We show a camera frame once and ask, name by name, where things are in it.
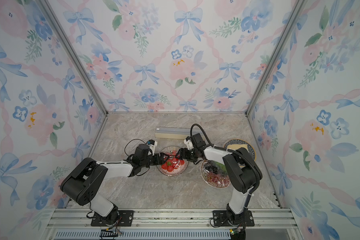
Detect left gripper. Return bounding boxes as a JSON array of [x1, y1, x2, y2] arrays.
[[141, 152, 170, 169]]

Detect glass plate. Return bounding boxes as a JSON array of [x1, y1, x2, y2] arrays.
[[155, 146, 190, 177]]

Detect plastic wrap dispenser box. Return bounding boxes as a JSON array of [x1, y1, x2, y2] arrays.
[[154, 127, 191, 140]]

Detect patterned fruit plate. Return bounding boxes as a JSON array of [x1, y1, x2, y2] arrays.
[[200, 158, 232, 189]]

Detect blue yellow-rimmed plate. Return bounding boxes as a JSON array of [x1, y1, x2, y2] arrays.
[[223, 138, 256, 163]]

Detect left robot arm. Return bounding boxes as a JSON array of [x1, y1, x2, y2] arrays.
[[60, 144, 171, 226]]

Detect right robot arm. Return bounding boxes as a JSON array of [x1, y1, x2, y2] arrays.
[[175, 134, 263, 226]]

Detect red strawberries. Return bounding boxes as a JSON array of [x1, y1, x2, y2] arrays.
[[160, 151, 185, 174]]

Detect black grapes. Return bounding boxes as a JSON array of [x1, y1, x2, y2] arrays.
[[203, 161, 217, 175]]

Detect red grapes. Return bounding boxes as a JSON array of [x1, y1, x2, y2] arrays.
[[206, 174, 231, 188]]

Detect green grapes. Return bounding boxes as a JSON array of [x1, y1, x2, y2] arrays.
[[214, 162, 228, 176]]

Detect bread slices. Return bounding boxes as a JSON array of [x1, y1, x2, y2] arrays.
[[226, 144, 248, 151]]

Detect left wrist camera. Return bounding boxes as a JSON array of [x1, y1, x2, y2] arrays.
[[146, 140, 158, 155]]

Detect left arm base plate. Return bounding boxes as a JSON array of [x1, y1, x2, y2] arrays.
[[91, 210, 134, 227]]

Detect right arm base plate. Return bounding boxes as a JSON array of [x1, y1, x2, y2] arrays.
[[212, 210, 255, 228]]

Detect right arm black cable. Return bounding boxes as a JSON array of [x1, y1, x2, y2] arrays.
[[189, 123, 263, 238]]

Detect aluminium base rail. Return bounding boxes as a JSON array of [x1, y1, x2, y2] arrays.
[[41, 209, 303, 240]]

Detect left aluminium corner post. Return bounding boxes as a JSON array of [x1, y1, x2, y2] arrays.
[[35, 0, 109, 116]]

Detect aluminium corner post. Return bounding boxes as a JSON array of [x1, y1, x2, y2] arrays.
[[246, 0, 306, 118], [35, 0, 109, 116]]

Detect right aluminium corner post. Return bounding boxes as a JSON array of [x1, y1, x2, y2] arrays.
[[246, 0, 306, 118]]

